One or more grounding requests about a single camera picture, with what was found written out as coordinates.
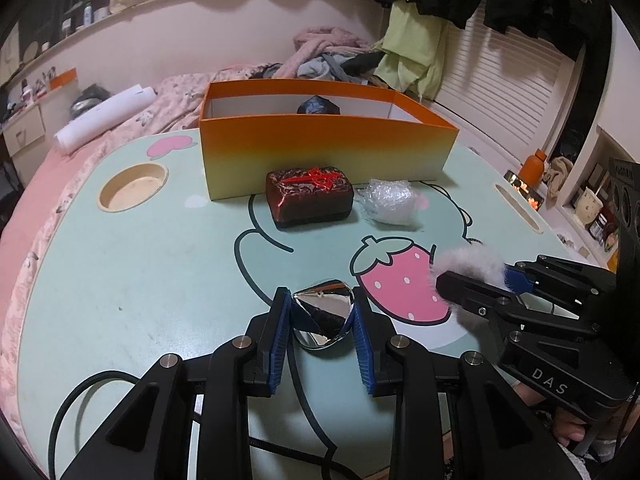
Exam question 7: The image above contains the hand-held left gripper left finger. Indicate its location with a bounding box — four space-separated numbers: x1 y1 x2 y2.
60 286 292 480

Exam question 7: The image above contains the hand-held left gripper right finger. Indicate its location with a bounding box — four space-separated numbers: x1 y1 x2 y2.
351 286 571 480

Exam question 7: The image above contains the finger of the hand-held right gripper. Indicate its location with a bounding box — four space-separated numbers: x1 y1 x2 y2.
504 255 620 318
435 269 599 337

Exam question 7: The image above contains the white furry scrunchie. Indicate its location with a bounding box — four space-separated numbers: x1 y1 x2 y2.
432 245 507 322

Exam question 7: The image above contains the silver compact mirror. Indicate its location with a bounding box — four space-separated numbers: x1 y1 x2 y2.
292 278 357 353

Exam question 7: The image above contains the orange cardboard box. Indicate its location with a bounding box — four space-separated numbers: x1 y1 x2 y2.
199 80 460 202

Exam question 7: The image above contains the doll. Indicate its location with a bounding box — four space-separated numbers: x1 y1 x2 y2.
298 94 342 116

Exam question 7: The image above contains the person's right hand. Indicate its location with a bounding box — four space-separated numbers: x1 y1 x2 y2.
552 400 597 450

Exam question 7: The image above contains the shiny patterned tin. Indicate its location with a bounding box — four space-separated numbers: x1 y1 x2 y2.
504 170 546 211

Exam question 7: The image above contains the dark jar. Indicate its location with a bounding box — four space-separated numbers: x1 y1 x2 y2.
590 205 621 241

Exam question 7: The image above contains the beige cloth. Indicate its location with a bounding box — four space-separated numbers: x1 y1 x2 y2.
542 156 576 201

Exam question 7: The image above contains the orange bottle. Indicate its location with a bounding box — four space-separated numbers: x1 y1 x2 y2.
517 148 550 187

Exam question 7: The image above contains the clear bubble wrap bundle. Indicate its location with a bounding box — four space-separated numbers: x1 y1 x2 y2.
356 177 426 231

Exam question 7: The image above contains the dark red lacquered case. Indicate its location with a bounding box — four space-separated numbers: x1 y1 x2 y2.
265 165 355 231

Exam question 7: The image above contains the white louvred door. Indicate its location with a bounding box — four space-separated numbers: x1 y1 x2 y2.
430 0 588 171

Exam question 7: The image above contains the light green hanging garment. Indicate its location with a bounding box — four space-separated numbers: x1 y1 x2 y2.
372 0 448 101

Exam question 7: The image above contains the pink floral blanket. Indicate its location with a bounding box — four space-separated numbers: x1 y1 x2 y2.
0 62 281 411

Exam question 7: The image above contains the pink bed sheet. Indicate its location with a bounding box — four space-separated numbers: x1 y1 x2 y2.
0 132 106 321

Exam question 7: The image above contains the white paper roll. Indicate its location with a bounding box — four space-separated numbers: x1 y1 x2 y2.
54 85 157 153

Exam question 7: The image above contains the pink fleece garment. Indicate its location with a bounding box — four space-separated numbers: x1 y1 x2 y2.
282 26 376 78

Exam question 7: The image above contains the black bag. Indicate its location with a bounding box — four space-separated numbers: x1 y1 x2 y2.
70 84 108 113

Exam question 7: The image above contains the white bedside cabinet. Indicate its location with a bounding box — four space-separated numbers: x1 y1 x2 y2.
0 105 46 161

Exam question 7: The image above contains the black cable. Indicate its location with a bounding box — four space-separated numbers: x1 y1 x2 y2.
47 370 361 480

